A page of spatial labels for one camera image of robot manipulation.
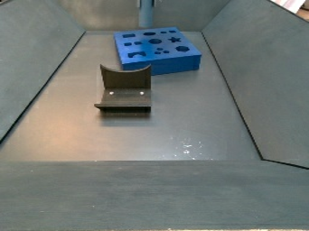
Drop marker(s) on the light blue oval cylinder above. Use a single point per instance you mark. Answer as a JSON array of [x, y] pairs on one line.
[[146, 13]]

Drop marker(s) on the blue foam shape board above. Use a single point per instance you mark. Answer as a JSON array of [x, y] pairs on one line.
[[159, 47]]

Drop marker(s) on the black curved holder stand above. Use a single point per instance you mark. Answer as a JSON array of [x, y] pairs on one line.
[[127, 89]]

